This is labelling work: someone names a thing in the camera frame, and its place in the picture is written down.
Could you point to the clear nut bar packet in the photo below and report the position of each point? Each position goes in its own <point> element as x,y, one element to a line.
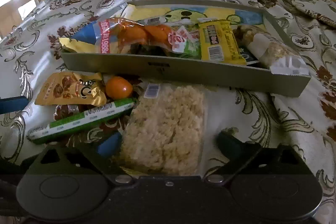
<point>270,51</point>

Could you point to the floral satin bed quilt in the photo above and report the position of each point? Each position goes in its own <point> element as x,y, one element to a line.
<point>31,53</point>

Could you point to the dark seaweed snack packet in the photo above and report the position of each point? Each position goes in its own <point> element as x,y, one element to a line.
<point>139,49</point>

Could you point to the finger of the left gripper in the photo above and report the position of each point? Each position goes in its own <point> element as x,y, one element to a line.
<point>12,104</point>

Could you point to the green white stick packet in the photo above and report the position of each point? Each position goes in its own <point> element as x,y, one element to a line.
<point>82,121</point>

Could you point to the orange fruit snack bag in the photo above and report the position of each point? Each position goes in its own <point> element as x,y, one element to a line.
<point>117,35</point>

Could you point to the colourful cartoon drawing liner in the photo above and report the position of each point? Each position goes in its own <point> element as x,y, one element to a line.
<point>84,41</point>

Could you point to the yellow snack bar packet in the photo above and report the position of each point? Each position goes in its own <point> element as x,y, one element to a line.
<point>218,43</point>

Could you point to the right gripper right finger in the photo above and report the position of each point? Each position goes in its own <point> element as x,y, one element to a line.
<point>239,154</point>

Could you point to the wooden bed rail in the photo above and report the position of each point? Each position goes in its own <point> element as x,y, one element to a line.
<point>10,16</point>

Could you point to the grey cardboard tray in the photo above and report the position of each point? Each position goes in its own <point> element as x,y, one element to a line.
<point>188,71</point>

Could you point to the white green noodle snack pouch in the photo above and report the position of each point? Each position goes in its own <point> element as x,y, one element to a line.
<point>184,41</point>

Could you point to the golden brown snack packet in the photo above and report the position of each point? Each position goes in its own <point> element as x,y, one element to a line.
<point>70,88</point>

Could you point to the small orange fruit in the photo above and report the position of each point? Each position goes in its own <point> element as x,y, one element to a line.
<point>118,88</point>

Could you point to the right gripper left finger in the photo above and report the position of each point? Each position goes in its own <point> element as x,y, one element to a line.
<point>100,154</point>

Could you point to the rice cracker clear packet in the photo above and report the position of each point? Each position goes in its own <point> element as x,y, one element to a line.
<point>165,131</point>

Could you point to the dark blue milk powder sachet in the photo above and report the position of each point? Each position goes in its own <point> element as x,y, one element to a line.
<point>249,58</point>

